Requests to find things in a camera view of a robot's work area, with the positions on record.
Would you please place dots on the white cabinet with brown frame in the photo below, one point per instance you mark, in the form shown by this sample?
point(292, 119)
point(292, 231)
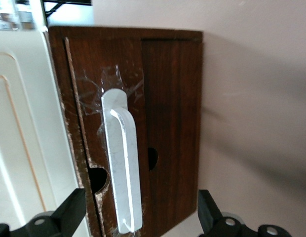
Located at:
point(24, 111)

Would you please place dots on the clear adhesive tape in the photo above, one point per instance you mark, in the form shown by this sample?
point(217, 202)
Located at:
point(93, 98)

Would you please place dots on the plain brown drawer front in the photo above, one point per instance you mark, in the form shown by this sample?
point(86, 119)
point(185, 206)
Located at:
point(175, 98)

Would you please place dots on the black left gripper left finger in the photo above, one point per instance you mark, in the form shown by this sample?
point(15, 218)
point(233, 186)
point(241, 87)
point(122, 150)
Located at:
point(56, 224)

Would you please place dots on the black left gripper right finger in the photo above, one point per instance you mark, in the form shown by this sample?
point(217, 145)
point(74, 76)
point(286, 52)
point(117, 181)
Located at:
point(217, 224)

